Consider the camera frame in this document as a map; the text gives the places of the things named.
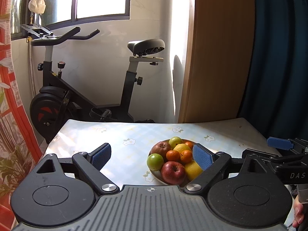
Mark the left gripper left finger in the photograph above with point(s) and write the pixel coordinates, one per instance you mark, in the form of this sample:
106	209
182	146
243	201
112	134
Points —
86	167

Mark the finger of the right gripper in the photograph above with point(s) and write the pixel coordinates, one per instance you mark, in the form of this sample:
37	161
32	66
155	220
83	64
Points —
277	143

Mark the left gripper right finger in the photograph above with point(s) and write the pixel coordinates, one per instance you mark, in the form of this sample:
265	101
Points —
215	168

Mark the yellow lemon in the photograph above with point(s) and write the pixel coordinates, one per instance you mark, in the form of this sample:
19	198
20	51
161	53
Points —
193	170
182	147

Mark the shiny red apple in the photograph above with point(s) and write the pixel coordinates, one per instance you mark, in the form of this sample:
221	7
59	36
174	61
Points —
173	173

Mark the small orange tangerine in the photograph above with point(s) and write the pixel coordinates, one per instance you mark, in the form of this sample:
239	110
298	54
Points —
173	155

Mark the dark red apple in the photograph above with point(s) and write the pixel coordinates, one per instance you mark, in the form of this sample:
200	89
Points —
161	148

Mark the bright green guava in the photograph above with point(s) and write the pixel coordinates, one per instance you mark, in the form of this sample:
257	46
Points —
155	162

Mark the gloved right hand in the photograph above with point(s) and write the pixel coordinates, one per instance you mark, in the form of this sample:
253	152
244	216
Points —
298	213

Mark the dark teal curtain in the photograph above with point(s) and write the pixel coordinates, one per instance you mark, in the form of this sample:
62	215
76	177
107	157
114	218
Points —
275	96

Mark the floral plastic tablecloth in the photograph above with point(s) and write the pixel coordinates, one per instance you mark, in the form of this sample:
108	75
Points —
145	204

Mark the red floral curtain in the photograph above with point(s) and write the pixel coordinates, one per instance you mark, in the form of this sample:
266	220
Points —
20	151

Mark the wooden wardrobe panel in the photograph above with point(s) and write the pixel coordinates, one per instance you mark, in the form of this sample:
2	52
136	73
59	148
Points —
219	49

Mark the white bulb ornament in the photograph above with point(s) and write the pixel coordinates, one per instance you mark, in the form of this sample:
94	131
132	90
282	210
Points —
37	6

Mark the window with dark frame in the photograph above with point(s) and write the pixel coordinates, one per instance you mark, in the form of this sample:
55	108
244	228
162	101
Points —
64	13

